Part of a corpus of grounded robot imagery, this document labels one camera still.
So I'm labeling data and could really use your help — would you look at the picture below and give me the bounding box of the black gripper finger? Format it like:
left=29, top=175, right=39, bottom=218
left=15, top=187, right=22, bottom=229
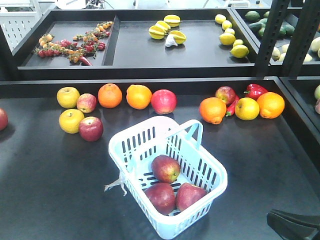
left=266, top=209, right=320, bottom=240

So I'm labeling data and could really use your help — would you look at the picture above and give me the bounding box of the red-green apple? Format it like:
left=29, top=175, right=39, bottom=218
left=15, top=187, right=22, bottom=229
left=151, top=154, right=181, bottom=184
left=144, top=182, right=176, bottom=215

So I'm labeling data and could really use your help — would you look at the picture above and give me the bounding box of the light blue plastic basket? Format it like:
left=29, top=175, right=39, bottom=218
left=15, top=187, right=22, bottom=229
left=108, top=116, right=228, bottom=240

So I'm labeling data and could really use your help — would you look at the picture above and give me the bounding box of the orange near divider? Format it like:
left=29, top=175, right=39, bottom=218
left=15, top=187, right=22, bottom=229
left=256, top=91, right=285, bottom=119

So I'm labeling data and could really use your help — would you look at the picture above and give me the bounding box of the yellow apple by oranges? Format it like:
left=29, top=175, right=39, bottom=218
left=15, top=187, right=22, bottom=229
left=234, top=97, right=260, bottom=121

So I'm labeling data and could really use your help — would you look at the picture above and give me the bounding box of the red chili pepper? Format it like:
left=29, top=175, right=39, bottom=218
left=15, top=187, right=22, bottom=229
left=225, top=95, right=240, bottom=117

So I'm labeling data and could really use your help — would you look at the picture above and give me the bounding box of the pale yellow pear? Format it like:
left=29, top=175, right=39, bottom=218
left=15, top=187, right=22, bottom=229
left=314, top=85, right=320, bottom=114

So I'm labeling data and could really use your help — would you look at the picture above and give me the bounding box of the red bell pepper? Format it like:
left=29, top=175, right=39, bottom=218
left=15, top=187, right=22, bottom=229
left=243, top=83, right=268, bottom=100

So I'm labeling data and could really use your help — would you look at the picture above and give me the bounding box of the orange with navel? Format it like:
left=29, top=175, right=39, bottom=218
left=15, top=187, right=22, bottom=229
left=199, top=97, right=227, bottom=125

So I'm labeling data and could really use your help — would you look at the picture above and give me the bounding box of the red apple by pepper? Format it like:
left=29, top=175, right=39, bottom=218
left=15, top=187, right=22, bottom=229
left=215, top=86, right=236, bottom=106

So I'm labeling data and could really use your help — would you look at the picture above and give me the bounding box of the large red apple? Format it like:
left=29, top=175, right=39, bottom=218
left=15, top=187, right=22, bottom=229
left=150, top=89, right=178, bottom=115

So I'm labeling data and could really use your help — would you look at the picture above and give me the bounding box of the orange right of pair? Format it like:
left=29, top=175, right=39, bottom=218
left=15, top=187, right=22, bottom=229
left=126, top=84, right=152, bottom=110

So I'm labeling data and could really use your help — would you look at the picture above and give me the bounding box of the orange of pair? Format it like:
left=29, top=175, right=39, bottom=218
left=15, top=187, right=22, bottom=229
left=98, top=83, right=123, bottom=109
left=126, top=84, right=152, bottom=110

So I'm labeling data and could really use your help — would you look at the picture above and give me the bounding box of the white garlic bulb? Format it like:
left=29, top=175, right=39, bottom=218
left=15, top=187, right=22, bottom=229
left=165, top=34, right=178, bottom=48

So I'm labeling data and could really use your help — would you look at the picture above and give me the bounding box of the dark red apple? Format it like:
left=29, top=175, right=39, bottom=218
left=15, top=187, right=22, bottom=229
left=79, top=116, right=104, bottom=142

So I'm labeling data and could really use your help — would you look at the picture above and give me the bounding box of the orange left of pair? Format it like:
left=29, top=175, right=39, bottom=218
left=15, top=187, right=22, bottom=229
left=98, top=83, right=123, bottom=109

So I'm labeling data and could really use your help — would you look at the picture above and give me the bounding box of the small pink-red apple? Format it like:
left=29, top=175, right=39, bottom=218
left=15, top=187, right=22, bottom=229
left=76, top=93, right=97, bottom=114

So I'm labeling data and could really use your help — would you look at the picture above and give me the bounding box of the black wooden produce stand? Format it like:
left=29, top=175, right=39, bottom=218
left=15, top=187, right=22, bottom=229
left=0, top=78, right=320, bottom=240

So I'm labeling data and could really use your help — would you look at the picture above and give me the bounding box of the yellow apple front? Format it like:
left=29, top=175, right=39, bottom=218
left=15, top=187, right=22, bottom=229
left=59, top=109, right=85, bottom=134

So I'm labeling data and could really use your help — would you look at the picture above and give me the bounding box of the yellow apple rear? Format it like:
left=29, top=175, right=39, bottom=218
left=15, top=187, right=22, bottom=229
left=56, top=86, right=80, bottom=109

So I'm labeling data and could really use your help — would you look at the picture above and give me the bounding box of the upper black produce tray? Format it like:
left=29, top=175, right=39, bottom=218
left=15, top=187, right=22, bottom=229
left=11, top=7, right=320, bottom=81

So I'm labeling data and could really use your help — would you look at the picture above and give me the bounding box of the red apple far corner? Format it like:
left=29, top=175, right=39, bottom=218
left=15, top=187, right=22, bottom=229
left=0, top=108, right=9, bottom=131

